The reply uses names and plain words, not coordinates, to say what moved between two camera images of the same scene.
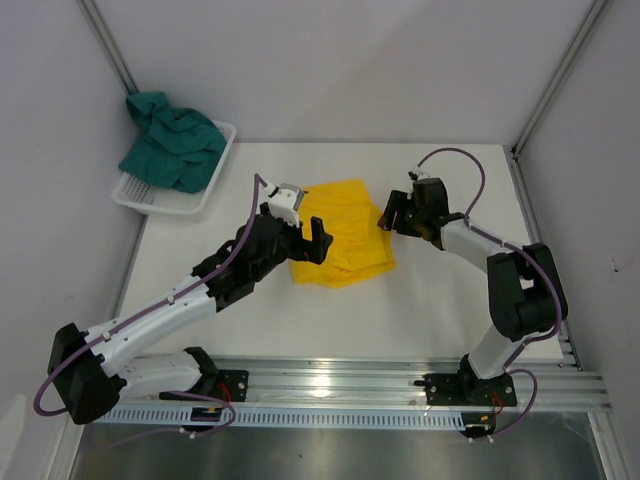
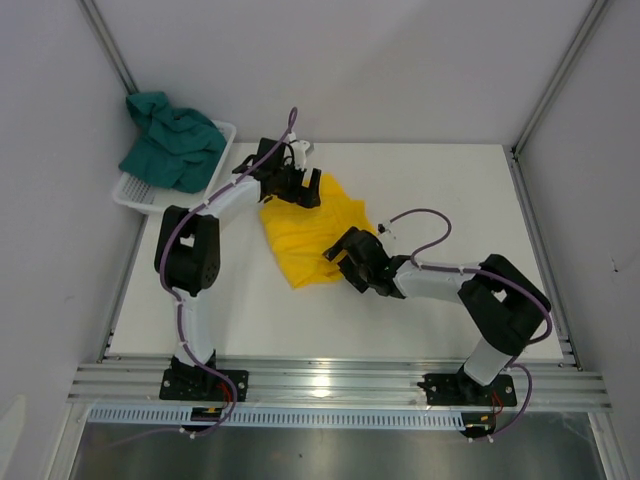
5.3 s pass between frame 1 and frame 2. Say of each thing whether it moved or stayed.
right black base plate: stayed
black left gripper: moved
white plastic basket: stayed
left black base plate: stayed
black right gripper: moved
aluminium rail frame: stayed
